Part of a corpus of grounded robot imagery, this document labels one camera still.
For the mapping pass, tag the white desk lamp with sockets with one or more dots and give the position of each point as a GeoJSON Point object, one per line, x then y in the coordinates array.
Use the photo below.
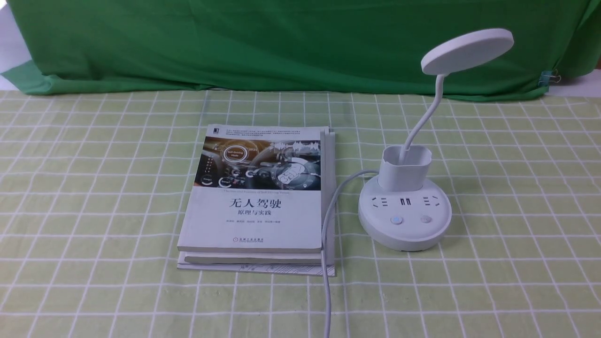
{"type": "Point", "coordinates": [399, 207]}

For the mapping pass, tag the middle white book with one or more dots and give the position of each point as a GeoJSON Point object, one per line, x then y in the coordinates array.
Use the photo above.
{"type": "Point", "coordinates": [329, 188]}

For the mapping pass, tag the white book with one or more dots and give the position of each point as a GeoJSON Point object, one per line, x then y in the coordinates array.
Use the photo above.
{"type": "Point", "coordinates": [263, 269]}
{"type": "Point", "coordinates": [329, 188]}

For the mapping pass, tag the top book autonomous driving cover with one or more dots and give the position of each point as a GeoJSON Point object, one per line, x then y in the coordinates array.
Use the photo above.
{"type": "Point", "coordinates": [256, 216]}

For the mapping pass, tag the bottom white book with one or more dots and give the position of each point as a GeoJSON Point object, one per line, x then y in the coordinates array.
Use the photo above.
{"type": "Point", "coordinates": [263, 269]}

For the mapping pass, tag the green checkered tablecloth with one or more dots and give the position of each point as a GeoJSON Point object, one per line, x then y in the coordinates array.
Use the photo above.
{"type": "Point", "coordinates": [94, 190]}

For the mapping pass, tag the teal binder clip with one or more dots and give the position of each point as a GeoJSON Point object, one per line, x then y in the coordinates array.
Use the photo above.
{"type": "Point", "coordinates": [548, 78]}

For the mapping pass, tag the green backdrop cloth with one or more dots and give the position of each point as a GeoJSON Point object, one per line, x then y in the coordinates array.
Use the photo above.
{"type": "Point", "coordinates": [368, 46]}

